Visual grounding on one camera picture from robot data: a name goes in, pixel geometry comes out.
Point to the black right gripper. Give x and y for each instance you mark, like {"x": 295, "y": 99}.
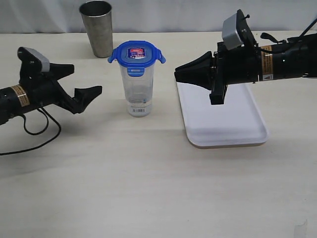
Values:
{"x": 236, "y": 66}

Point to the clear plastic tall container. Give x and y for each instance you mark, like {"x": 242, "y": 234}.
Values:
{"x": 138, "y": 89}

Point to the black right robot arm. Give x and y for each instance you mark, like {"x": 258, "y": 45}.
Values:
{"x": 292, "y": 58}

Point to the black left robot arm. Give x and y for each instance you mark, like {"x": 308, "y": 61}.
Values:
{"x": 11, "y": 98}

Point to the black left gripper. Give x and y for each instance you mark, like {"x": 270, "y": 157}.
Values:
{"x": 43, "y": 89}

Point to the wrist camera mount block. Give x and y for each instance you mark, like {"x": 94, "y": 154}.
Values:
{"x": 32, "y": 61}

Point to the white rectangular tray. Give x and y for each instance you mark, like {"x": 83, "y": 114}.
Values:
{"x": 238, "y": 122}

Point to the white backdrop curtain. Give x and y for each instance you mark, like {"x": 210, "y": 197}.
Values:
{"x": 63, "y": 16}

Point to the blue plastic lid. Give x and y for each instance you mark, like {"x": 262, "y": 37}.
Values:
{"x": 136, "y": 56}

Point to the stainless steel cup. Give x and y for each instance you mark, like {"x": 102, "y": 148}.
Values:
{"x": 97, "y": 20}

